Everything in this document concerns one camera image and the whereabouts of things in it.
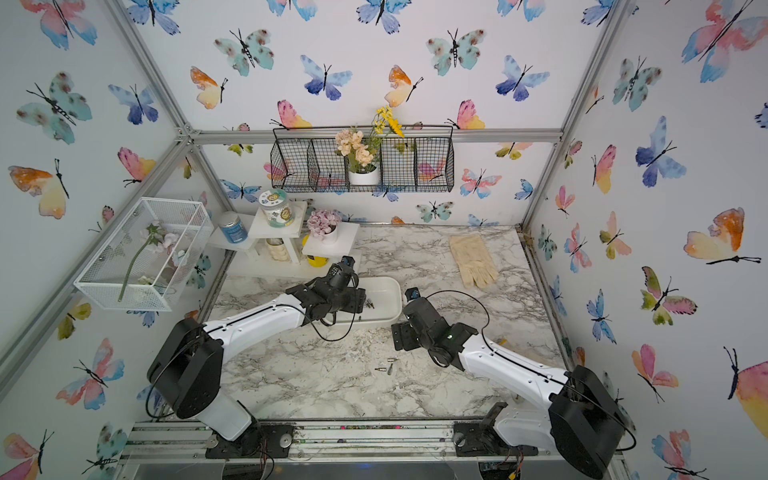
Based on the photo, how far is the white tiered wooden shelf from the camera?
900mm

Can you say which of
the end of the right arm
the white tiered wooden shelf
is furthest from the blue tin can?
the end of the right arm

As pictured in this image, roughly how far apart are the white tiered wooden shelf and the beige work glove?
39cm

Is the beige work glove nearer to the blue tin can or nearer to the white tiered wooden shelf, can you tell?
the white tiered wooden shelf

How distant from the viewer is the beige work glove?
1.06 m
